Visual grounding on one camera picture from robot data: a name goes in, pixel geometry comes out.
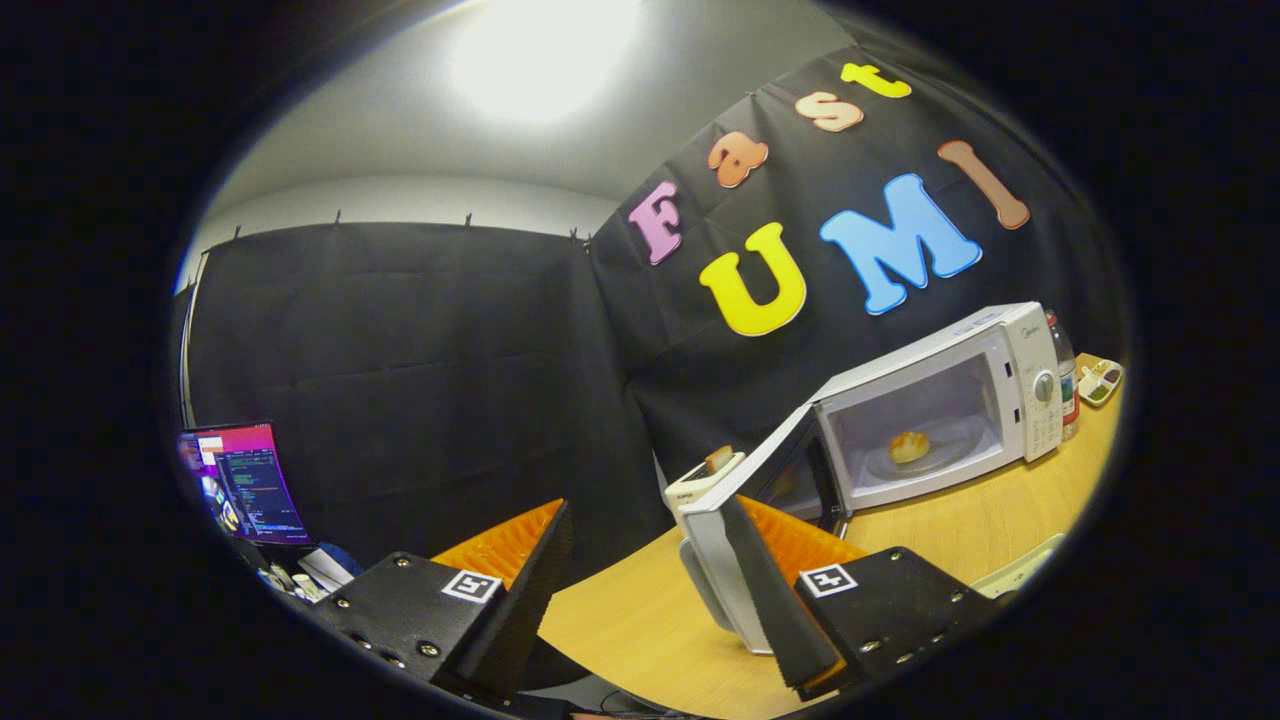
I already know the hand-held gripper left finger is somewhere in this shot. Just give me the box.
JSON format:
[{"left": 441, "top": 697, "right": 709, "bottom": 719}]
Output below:
[{"left": 310, "top": 498, "right": 576, "bottom": 701}]

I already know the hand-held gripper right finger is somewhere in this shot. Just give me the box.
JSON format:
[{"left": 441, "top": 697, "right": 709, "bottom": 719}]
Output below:
[{"left": 720, "top": 493, "right": 1001, "bottom": 701}]

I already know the white microwave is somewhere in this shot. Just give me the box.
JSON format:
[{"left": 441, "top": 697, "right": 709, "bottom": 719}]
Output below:
[{"left": 678, "top": 302, "right": 1066, "bottom": 656}]

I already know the white toaster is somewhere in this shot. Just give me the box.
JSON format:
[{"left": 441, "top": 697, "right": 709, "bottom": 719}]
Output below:
[{"left": 665, "top": 452, "right": 746, "bottom": 521}]

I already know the glass turntable plate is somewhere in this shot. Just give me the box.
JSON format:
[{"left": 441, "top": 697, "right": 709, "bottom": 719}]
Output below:
[{"left": 865, "top": 418, "right": 986, "bottom": 483}]

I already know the cream cherry print tray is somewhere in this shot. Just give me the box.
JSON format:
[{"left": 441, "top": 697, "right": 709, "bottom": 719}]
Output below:
[{"left": 970, "top": 533, "right": 1066, "bottom": 599}]

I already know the laptop with lit screen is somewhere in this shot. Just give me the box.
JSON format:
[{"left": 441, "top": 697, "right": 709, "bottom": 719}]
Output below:
[{"left": 178, "top": 422, "right": 313, "bottom": 547}]

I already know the clear bottle with red label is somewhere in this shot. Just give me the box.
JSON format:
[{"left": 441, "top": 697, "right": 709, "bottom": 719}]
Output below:
[{"left": 1045, "top": 308, "right": 1081, "bottom": 441}]

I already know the white divided dish of beans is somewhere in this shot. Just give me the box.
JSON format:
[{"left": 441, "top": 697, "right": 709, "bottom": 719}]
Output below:
[{"left": 1077, "top": 358, "right": 1125, "bottom": 407}]

